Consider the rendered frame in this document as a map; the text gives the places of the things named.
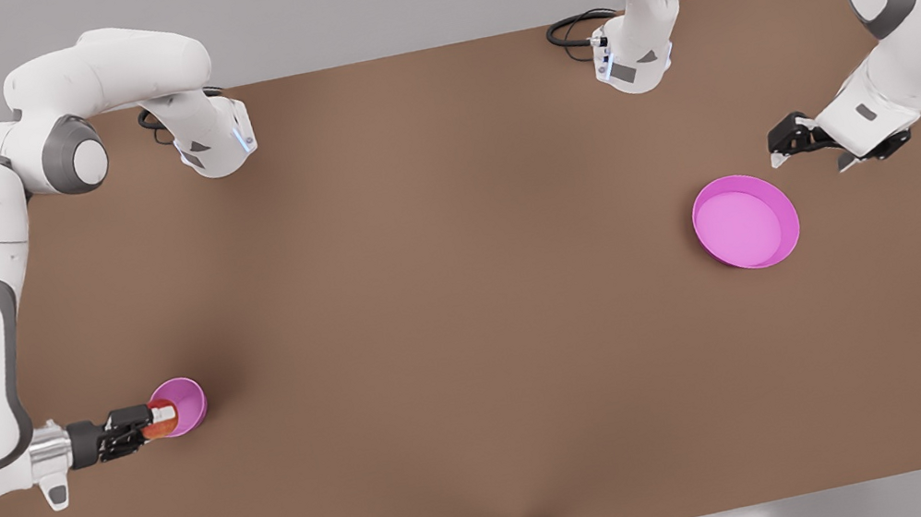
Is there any red apple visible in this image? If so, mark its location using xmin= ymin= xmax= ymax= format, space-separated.
xmin=147 ymin=396 xmax=183 ymax=441

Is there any pink round plate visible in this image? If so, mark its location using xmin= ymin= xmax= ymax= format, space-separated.
xmin=686 ymin=165 xmax=807 ymax=280

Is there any small pink bowl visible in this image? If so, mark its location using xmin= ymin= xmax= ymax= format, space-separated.
xmin=148 ymin=373 xmax=213 ymax=441

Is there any black cable loop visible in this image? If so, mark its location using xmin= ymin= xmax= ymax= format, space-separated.
xmin=543 ymin=5 xmax=629 ymax=69
xmin=134 ymin=84 xmax=233 ymax=150

